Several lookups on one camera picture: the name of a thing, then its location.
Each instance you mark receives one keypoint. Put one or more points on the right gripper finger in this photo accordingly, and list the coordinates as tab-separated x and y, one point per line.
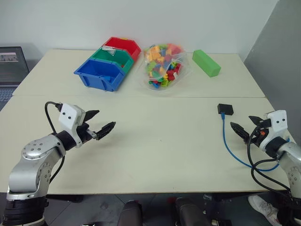
255	119
240	132

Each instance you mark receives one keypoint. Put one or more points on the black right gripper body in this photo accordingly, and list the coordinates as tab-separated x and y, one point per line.
259	134

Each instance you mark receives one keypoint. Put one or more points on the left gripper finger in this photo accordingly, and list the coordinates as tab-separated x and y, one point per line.
92	114
105	130

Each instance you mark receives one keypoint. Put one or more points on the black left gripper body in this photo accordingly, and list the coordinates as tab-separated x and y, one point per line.
85	135

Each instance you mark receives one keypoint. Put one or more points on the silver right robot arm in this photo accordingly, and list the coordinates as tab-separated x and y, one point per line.
291	153

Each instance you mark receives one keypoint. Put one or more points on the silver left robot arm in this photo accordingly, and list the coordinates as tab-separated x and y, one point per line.
35	150

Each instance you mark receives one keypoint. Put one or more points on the small black box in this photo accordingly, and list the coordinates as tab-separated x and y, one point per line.
225	108

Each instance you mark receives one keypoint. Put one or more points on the blue plastic storage bin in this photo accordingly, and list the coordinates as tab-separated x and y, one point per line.
98	75

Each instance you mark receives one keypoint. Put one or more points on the green plastic storage bin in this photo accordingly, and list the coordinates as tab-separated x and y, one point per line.
110	58

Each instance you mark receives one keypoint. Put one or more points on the small clear plastic packet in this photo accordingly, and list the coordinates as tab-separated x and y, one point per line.
110	50

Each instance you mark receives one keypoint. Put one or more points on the white sneaker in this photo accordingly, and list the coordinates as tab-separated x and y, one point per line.
263	207

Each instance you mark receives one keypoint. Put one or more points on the red plastic storage bin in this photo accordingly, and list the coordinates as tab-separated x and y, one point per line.
123	47

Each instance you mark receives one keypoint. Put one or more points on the grey partition panel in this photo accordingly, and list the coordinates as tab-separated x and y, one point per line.
275	47

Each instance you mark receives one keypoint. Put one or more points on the green rectangular block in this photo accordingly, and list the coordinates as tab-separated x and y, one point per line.
207	62

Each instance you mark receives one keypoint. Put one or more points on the clear bag of toy bricks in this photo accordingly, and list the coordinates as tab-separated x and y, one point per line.
162	66

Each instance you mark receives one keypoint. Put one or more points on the dark rounded shape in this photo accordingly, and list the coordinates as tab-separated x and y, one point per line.
130	214
190	212

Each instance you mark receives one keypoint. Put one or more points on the grey laptop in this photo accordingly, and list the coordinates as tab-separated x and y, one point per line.
10	68

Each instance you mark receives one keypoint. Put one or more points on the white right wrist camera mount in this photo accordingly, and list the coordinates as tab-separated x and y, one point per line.
278	122

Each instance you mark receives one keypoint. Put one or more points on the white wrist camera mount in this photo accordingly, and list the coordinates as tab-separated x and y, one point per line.
69	115
278	122

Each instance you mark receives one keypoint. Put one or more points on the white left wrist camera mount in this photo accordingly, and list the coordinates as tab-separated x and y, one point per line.
69	115

